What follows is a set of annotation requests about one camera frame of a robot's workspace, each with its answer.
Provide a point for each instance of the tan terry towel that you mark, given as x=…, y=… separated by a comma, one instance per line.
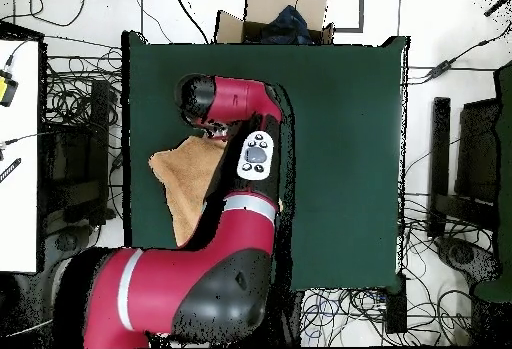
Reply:
x=188, y=177

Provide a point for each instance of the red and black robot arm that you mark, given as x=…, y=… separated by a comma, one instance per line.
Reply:
x=168, y=285

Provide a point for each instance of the black flat panel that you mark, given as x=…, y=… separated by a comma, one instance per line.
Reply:
x=476, y=145

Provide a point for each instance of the dark green table cloth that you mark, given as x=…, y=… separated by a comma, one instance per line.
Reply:
x=340, y=165

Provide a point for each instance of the dark blue garment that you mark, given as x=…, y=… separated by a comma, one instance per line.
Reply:
x=290, y=25

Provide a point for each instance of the black equipment stand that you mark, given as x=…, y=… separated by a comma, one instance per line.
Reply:
x=98, y=125

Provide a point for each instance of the open cardboard box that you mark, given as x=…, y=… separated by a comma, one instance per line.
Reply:
x=264, y=3

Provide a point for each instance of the black upright bar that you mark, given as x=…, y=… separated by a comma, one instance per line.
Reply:
x=440, y=145

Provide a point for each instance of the black floor box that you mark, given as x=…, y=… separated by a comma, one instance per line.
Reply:
x=396, y=309

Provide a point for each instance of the black floor equipment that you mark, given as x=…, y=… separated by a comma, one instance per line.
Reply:
x=66, y=241

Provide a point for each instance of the black power adapter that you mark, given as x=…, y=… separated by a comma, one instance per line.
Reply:
x=440, y=68

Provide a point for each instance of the black rounded floor base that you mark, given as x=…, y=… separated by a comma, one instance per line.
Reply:
x=460, y=255

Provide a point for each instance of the white side table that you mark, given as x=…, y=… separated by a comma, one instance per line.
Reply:
x=18, y=205

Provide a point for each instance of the black striped strip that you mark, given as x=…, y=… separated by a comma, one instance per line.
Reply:
x=10, y=170

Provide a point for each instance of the yellow and black device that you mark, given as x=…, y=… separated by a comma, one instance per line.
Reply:
x=4, y=89

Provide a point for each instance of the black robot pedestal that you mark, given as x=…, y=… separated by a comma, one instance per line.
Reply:
x=294, y=317

